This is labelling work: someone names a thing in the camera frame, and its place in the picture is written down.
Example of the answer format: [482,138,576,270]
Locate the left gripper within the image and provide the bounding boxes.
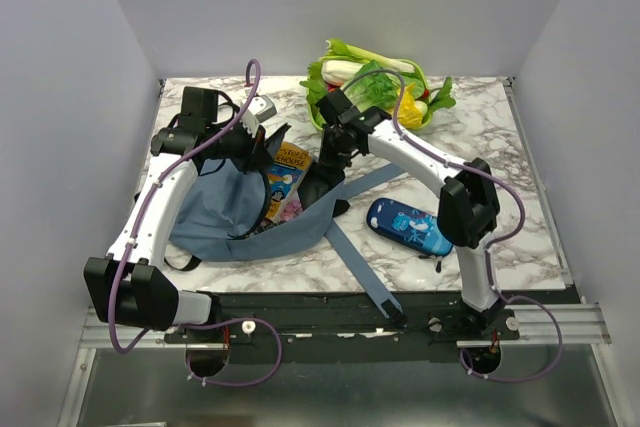
[207,114,276,175]

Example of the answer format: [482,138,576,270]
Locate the orange blue children's book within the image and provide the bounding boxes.
[266,142,313,222]

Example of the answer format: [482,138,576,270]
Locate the blue student backpack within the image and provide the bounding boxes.
[132,121,409,331]

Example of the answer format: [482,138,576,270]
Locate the designer fate flower book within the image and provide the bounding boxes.
[280,199,303,222]

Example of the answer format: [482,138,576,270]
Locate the blue dinosaur pencil case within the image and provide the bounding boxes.
[366,197,453,257]

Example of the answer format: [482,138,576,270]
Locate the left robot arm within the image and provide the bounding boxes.
[83,86,277,343]

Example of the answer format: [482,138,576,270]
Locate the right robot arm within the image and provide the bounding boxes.
[316,89,502,339]

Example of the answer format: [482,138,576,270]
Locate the green vegetable tray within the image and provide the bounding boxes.
[300,60,432,130]

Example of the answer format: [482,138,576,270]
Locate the yellow napa cabbage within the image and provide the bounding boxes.
[394,83,428,130]

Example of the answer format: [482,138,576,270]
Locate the celery stalk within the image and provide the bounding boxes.
[323,38,417,74]

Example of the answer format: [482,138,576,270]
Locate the spinach bunch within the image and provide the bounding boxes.
[428,76,456,114]

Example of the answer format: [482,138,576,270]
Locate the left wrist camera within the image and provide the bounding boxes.
[240,95,277,136]

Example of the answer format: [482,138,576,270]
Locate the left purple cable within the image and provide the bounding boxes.
[108,58,284,391]

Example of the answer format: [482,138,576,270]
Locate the purple cable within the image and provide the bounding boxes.
[342,69,565,384]
[108,58,284,391]

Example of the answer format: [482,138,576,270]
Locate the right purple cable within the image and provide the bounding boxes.
[342,69,565,384]

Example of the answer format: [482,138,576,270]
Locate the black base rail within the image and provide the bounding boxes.
[99,290,586,366]

